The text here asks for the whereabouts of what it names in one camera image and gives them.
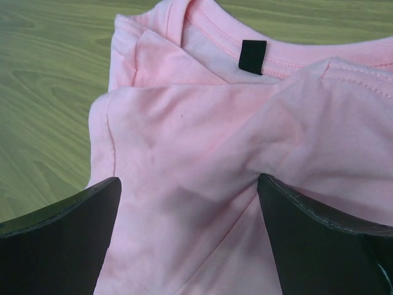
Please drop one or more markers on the light pink t shirt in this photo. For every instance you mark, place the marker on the light pink t shirt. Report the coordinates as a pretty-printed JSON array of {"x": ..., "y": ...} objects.
[{"x": 199, "y": 106}]

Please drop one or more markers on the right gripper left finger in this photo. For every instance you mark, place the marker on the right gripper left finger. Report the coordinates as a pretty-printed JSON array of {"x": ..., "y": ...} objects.
[{"x": 60, "y": 248}]

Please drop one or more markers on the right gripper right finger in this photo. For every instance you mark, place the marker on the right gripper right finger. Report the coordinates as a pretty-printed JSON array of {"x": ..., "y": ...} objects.
[{"x": 318, "y": 249}]

